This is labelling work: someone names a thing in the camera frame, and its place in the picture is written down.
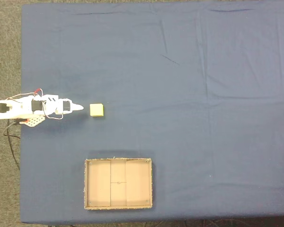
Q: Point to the yellow block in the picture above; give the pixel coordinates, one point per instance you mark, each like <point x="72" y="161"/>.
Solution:
<point x="96" y="110"/>

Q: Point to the shallow cardboard box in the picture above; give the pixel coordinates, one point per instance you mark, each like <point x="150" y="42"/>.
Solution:
<point x="118" y="183"/>

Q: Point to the orange table clamp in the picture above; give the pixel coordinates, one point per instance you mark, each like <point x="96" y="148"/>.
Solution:
<point x="24" y="122"/>

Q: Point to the blue tablecloth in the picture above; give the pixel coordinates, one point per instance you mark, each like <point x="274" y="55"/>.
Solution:
<point x="170" y="94"/>

